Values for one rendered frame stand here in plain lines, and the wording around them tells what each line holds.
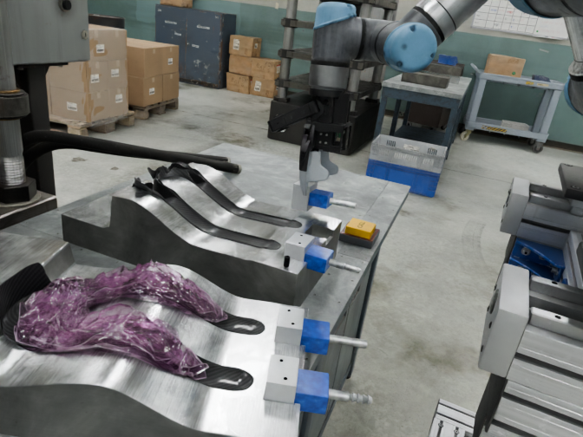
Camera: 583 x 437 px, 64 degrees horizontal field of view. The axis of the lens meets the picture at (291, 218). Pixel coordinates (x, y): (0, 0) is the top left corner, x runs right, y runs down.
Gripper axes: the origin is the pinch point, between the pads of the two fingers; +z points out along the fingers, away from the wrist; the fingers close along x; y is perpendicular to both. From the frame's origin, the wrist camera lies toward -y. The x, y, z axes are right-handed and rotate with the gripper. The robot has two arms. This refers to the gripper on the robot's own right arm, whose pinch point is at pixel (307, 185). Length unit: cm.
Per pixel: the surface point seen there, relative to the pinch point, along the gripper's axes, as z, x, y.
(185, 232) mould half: 6.5, -23.3, -14.4
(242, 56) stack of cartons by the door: -31, 593, -320
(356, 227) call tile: 10.6, 11.3, 9.2
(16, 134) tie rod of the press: -3, -14, -65
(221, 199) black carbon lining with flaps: 4.4, -6.8, -16.4
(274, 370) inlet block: 11.2, -46.3, 13.4
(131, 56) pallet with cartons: -18, 329, -313
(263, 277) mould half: 10.4, -24.9, 2.0
